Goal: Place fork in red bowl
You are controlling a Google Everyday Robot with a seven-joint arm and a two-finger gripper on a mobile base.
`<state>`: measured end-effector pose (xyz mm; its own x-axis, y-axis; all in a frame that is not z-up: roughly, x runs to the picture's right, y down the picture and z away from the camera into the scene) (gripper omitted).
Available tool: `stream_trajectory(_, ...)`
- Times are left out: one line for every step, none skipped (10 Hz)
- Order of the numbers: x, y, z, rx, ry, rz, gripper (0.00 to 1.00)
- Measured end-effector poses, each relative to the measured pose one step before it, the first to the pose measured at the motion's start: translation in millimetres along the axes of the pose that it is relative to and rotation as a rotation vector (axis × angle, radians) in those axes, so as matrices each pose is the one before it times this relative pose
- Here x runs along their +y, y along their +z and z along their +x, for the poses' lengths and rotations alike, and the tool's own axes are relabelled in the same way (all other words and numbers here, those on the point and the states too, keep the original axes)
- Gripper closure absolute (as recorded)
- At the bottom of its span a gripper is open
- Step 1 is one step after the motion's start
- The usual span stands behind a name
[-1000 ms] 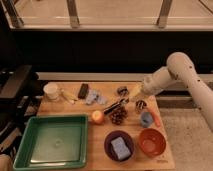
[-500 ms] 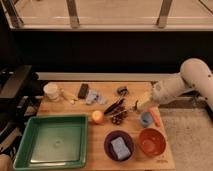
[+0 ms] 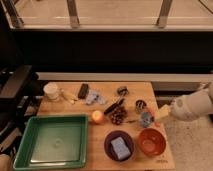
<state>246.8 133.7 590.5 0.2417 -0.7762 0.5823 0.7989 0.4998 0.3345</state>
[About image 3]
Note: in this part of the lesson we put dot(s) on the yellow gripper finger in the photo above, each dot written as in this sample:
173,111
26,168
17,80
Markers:
163,113

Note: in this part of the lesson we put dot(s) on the silver fork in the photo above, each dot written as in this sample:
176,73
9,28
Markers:
132,121

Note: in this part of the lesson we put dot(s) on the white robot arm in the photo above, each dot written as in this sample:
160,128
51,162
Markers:
188,107

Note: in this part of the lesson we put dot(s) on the red bowl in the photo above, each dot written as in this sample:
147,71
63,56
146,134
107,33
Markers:
151,142

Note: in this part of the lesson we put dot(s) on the purple bowl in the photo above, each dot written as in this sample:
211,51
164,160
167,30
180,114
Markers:
108,146

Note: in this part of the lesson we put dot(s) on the orange carrot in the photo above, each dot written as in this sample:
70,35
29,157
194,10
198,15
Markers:
157,124

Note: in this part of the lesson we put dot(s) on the small blue cup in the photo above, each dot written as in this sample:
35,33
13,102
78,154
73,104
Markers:
146,119

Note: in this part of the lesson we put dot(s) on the small dark metal can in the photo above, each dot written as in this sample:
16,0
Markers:
140,105

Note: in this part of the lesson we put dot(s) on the small dark round object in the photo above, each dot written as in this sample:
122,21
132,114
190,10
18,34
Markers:
122,91

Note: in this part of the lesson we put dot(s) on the blue sponge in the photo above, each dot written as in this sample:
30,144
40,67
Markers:
120,148

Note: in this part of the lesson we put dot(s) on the orange apple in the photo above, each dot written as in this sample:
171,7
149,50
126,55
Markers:
97,117

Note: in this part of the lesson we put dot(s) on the crumpled blue-grey cloth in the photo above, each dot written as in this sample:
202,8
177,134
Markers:
95,96

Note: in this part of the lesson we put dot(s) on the black rectangular block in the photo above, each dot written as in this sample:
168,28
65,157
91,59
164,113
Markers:
83,91

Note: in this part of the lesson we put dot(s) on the yellow banana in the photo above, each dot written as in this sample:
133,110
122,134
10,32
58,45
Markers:
71,98

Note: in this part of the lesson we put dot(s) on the white cup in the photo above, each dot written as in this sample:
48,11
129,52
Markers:
51,90

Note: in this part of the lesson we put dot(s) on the green plastic tray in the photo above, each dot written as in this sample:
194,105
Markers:
53,142

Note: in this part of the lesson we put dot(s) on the black equipment on left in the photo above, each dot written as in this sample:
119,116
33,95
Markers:
15,96

